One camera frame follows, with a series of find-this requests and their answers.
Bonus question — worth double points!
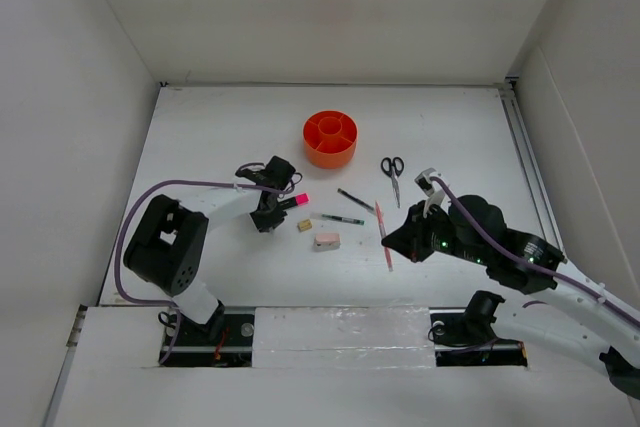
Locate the black handled scissors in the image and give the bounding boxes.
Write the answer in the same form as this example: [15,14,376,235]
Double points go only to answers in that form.
[380,156,405,208]

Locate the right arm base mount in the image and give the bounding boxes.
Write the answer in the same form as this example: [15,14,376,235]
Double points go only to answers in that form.
[427,291,528,367]

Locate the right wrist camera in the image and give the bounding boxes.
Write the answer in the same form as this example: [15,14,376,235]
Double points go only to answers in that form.
[414,168,446,218]

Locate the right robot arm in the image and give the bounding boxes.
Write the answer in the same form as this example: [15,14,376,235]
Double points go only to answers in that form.
[382,195,639,398]

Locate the small tan eraser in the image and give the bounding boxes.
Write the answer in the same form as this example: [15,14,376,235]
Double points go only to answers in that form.
[297,219,312,232]

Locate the aluminium rail right side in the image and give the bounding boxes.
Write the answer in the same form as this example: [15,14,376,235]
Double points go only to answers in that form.
[497,77,564,250]

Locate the green clear pen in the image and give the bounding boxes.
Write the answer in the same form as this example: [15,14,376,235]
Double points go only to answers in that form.
[311,213,365,226]

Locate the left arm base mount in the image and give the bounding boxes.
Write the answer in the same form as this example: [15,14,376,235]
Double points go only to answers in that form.
[158,307,256,368]

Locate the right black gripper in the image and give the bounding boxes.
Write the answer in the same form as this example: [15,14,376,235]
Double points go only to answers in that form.
[382,198,489,266]

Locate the pink white eraser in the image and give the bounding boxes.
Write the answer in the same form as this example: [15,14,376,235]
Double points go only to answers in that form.
[313,233,341,251]

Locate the red clear pen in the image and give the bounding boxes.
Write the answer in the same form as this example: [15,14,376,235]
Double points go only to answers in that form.
[374,201,394,272]

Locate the pink capped black highlighter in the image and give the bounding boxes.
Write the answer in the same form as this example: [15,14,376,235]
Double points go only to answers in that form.
[279,193,309,211]

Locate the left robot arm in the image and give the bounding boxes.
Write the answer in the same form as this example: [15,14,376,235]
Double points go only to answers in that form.
[120,156,297,344]

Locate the black gel pen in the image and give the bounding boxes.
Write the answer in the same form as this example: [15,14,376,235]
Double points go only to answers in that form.
[337,188,376,214]

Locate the orange round divided container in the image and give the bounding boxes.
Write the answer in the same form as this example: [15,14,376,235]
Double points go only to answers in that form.
[302,110,358,170]

